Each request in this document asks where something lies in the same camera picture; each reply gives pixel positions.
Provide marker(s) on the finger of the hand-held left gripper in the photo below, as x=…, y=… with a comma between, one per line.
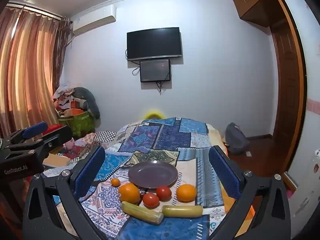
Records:
x=57, y=136
x=35, y=129

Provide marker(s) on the orange striped curtain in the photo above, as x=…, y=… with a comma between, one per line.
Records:
x=25, y=67

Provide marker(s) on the wooden overhead cabinet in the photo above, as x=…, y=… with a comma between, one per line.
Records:
x=255, y=2

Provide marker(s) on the small mandarin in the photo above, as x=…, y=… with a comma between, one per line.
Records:
x=115, y=182

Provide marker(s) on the red flat box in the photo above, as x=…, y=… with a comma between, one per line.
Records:
x=53, y=128

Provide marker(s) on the tan cardboard box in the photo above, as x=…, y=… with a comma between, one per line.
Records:
x=56, y=160

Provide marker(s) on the wooden door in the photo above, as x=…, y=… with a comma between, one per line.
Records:
x=285, y=80

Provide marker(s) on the blue patchwork blanket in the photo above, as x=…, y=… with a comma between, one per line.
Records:
x=172, y=135

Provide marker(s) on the yellow round object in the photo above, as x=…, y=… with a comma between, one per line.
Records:
x=153, y=114

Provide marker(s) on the purple-brown round plate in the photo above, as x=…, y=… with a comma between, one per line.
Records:
x=152, y=175

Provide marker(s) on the white plastic appliance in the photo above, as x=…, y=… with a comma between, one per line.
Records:
x=307, y=185

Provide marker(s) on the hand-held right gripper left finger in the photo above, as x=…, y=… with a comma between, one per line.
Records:
x=90, y=172

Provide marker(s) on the yellow-green sugarcane piece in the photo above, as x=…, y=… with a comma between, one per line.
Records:
x=142, y=213
x=182, y=211

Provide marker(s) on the orange with sticker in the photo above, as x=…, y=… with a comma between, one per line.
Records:
x=128, y=193

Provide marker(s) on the white air conditioner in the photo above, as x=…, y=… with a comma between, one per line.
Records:
x=95, y=17

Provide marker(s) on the small black wall monitor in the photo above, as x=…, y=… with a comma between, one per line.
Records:
x=155, y=70

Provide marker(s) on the black-white checkered cloth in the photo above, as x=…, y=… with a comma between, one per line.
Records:
x=106, y=136

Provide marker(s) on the pink toy figure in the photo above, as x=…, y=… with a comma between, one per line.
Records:
x=69, y=146

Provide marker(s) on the grey backpack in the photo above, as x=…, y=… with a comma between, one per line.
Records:
x=236, y=138

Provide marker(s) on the red tomato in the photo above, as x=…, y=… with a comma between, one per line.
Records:
x=150, y=200
x=164, y=192

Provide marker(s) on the dark patterned curtain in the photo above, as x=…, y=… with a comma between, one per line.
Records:
x=63, y=47

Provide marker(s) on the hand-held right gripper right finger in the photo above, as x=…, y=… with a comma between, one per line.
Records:
x=222, y=170

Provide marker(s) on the black wall television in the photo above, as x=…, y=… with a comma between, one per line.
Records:
x=153, y=43

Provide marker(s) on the pile of boxes and clutter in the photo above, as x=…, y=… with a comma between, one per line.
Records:
x=66, y=100

